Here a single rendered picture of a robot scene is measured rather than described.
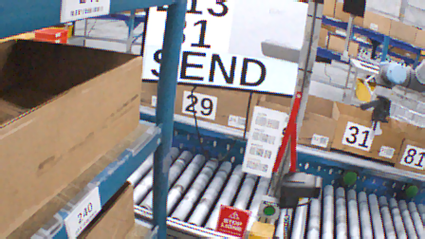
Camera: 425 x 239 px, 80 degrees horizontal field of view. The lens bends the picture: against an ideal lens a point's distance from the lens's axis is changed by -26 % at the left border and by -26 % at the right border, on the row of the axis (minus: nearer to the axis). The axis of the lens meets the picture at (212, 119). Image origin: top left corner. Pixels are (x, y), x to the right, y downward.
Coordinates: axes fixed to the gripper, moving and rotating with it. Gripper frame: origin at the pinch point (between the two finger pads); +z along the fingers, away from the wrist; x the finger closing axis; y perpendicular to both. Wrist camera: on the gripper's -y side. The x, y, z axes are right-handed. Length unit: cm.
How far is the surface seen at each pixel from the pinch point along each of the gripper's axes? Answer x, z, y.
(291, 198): -64, 16, -37
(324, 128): -0.7, 1.7, -24.9
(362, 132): -0.5, -1.1, -4.7
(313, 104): 27.0, -6.2, -30.9
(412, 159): 0.1, 5.8, 29.1
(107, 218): -115, 9, -64
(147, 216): -52, 42, -82
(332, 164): -2.9, 16.8, -16.6
